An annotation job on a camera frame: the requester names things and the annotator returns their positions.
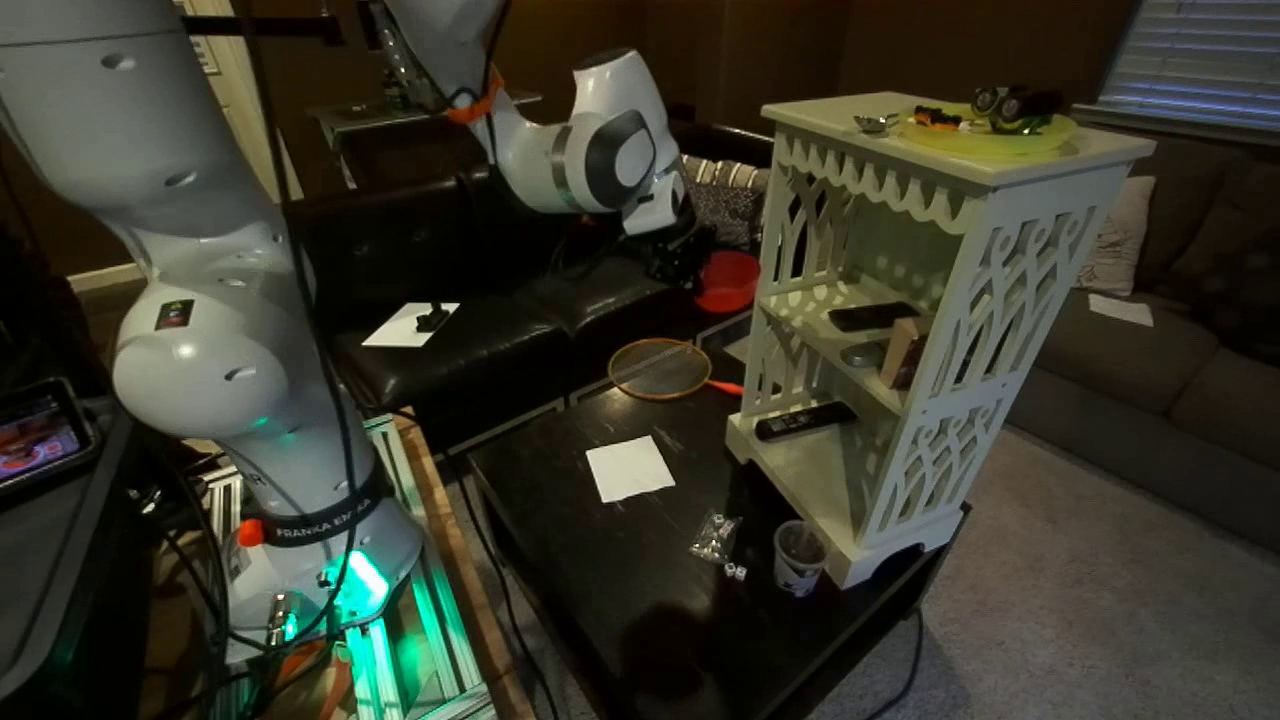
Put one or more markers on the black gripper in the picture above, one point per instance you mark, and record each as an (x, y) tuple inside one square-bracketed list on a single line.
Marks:
[(681, 258)]

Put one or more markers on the red plastic bowl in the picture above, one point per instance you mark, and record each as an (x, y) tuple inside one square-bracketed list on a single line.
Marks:
[(730, 281)]

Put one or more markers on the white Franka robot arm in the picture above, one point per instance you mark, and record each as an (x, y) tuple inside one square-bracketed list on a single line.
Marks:
[(203, 363)]

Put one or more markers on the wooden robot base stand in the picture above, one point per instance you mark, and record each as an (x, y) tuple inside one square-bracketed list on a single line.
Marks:
[(441, 532)]

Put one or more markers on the small silver item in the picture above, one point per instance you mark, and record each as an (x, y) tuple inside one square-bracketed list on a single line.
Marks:
[(875, 121)]

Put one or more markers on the small orange item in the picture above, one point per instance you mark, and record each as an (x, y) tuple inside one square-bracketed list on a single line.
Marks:
[(938, 118)]

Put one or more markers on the white ornate shelf unit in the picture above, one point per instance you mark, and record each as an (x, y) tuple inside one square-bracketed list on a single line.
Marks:
[(1015, 267)]

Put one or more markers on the short black remote control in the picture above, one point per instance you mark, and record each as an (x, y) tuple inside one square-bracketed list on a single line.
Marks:
[(871, 316)]

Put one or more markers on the long black remote control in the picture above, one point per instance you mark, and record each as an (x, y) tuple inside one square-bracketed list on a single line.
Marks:
[(805, 420)]

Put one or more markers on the white paper sheet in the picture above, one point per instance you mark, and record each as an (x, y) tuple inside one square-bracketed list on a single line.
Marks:
[(629, 468)]

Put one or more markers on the black leather ottoman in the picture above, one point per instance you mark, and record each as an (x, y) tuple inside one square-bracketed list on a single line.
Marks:
[(441, 252)]

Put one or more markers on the small brown box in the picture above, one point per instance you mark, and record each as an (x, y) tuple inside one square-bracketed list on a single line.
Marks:
[(904, 353)]

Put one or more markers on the small clear parts bag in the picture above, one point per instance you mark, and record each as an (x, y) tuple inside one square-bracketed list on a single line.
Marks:
[(712, 538)]

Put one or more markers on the white paper with black object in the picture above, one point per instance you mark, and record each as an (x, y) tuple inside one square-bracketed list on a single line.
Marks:
[(402, 330)]

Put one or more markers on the tiny white part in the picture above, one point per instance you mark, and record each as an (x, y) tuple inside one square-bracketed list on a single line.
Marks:
[(734, 568)]

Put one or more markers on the clear plastic cup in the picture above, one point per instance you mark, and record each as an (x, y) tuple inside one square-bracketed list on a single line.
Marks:
[(801, 556)]

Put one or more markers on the black coffee table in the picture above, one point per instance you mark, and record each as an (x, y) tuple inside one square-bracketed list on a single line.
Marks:
[(627, 603)]

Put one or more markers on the dark toy car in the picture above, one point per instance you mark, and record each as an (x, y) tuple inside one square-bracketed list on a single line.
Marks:
[(1019, 105)]

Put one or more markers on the light beige pillow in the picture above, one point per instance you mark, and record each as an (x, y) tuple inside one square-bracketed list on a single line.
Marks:
[(1119, 243)]

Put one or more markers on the small white paper note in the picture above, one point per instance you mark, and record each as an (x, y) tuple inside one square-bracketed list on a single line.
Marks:
[(1123, 310)]

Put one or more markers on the grey couch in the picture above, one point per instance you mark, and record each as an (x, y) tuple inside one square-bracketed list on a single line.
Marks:
[(1175, 412)]

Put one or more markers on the window blinds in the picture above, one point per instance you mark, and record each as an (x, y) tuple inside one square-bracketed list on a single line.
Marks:
[(1202, 60)]

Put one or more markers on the tablet screen device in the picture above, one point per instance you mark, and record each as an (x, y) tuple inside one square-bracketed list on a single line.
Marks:
[(41, 440)]

